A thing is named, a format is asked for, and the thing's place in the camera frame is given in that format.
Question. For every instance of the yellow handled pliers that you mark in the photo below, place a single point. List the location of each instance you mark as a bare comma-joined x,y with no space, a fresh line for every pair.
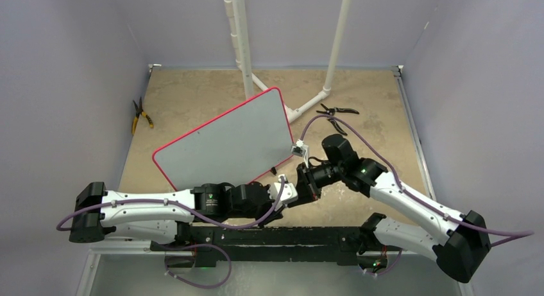
140,113

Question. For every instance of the red framed whiteboard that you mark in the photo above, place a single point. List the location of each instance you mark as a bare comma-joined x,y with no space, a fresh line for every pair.
237,146

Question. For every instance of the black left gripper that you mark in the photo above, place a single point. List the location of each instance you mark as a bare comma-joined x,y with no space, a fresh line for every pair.
270,204

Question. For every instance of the metal corner bracket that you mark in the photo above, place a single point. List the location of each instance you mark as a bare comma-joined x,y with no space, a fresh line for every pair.
152,67

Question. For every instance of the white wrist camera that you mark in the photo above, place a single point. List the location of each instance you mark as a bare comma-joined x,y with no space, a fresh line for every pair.
289,193
300,149

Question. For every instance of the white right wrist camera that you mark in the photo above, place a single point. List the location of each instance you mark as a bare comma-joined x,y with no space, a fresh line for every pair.
300,149

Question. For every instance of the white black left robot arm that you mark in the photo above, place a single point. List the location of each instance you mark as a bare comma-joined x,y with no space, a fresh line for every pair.
100,213

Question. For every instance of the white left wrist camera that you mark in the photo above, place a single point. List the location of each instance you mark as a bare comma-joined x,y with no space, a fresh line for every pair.
289,193

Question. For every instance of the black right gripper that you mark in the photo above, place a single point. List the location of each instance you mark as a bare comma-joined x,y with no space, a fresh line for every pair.
306,190

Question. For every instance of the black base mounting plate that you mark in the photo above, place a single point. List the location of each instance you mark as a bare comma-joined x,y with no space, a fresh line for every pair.
210,245

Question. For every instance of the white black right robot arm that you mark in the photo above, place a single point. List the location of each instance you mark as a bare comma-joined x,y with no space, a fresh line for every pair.
456,241

